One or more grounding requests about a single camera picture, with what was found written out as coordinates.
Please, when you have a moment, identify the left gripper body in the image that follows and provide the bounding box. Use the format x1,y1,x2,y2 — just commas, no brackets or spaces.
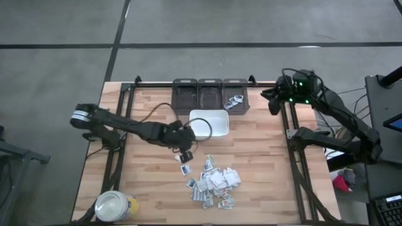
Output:
161,121,197,153

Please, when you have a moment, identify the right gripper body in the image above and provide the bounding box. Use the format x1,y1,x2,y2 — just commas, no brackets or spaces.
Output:
273,75,296,104

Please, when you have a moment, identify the striped bandage strip pack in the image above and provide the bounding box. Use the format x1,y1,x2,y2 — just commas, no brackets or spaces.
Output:
190,187,207,202

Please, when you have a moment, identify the white plastic bin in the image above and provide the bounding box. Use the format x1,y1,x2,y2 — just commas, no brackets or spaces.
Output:
188,109,230,141

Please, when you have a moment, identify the crumpled white blue packet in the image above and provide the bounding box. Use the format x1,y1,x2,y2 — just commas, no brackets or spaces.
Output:
196,178,209,193

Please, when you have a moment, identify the dark grey storage bin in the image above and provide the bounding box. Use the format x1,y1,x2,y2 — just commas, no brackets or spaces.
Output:
171,78,198,116
197,78,224,110
222,78,251,116

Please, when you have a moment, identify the white packet red blue print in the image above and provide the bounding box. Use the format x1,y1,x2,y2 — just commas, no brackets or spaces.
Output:
209,171,225,190

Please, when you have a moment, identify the large white packet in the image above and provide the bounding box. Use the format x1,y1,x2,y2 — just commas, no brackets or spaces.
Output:
224,168,242,186

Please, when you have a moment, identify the orange printed white packet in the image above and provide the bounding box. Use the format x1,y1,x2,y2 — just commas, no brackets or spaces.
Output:
219,187,235,201

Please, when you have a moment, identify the white packet with text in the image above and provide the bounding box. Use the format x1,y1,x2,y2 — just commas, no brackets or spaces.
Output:
217,198,236,210

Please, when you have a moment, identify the yellow disinfectant wipes canister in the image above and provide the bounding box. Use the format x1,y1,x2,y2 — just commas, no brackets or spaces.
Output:
94,190,140,223

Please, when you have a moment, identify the black desk beam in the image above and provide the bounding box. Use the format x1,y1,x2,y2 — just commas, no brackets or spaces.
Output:
326,153,368,172

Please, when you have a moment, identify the red cloth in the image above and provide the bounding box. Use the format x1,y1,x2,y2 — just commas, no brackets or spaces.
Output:
332,174,352,193

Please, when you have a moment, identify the grey soft item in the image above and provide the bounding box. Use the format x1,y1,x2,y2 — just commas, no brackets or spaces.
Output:
344,168,357,186

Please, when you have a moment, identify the black side desk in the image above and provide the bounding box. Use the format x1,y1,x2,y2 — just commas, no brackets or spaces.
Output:
364,74,402,164

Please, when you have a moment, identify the black pole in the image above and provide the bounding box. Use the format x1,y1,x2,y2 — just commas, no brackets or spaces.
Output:
378,65,402,89

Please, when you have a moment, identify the blue tablet screen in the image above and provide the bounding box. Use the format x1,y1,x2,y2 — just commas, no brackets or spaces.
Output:
383,112,402,132

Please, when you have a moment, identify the dark low desk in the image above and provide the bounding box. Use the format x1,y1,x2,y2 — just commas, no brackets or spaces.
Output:
364,156,402,202

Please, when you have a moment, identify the black keyboard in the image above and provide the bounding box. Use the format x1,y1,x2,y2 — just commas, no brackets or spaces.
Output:
373,194,402,226

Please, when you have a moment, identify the black metal stand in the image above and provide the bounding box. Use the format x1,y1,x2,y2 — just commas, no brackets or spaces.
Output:
0,125,51,226

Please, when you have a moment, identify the black aluminium table frame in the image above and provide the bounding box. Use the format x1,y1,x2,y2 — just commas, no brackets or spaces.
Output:
71,75,339,226

